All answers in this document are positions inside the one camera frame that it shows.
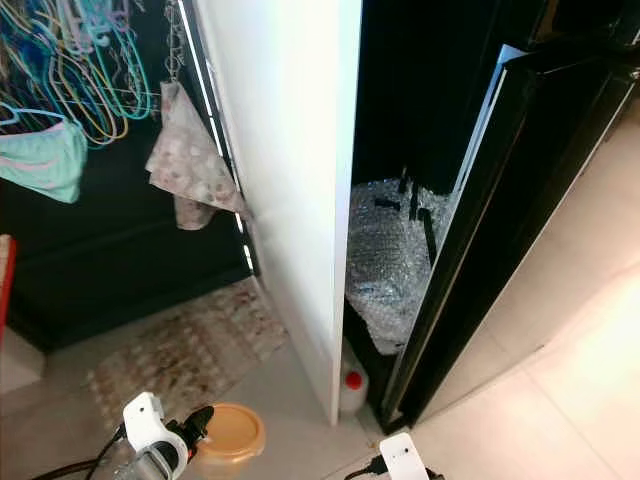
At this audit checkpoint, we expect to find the round orange lidded container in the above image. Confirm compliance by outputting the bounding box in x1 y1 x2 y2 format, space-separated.
190 403 267 467

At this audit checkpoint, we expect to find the patterned floor mat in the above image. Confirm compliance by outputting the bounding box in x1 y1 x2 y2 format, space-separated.
84 279 293 433

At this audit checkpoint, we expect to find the white bottle with red cap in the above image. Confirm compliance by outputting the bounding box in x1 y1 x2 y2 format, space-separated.
339 365 370 417

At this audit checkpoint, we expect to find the clear bubble wrap sheet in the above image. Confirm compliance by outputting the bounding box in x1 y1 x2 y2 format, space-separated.
345 177 453 357

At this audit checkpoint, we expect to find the red edged table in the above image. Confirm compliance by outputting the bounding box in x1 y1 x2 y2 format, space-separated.
0 234 17 333

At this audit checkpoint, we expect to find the beige patterned hanging cloth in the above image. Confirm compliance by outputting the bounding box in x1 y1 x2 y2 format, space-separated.
145 80 250 232

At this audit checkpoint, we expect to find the long black tape strip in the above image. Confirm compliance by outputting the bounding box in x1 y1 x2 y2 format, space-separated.
421 211 440 267

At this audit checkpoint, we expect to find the mint green garment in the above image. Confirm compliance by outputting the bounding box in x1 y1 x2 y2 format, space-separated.
0 119 89 205

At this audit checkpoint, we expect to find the yellow plastic clothes hanger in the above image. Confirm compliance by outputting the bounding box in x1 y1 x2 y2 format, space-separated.
58 55 118 148

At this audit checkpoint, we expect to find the teal plastic clothes hanger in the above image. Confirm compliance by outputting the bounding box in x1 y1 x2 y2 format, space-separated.
103 15 163 123

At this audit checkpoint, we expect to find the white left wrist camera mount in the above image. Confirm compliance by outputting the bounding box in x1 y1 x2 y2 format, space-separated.
123 392 192 471

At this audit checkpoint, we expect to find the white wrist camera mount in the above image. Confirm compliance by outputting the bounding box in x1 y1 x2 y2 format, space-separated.
123 392 192 471
378 432 432 480

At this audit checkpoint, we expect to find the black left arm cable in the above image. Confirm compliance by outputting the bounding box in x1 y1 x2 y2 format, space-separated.
93 424 129 480

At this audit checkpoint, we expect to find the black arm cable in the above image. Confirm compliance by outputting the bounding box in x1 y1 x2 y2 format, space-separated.
93 424 129 480
344 455 391 479

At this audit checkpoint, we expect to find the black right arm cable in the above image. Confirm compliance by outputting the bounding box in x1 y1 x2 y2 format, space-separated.
344 455 391 479

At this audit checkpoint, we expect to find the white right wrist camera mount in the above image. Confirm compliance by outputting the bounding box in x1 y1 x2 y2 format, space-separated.
378 432 432 480

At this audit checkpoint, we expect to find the metal hanging chain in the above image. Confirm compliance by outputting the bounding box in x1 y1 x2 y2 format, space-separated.
164 0 187 86

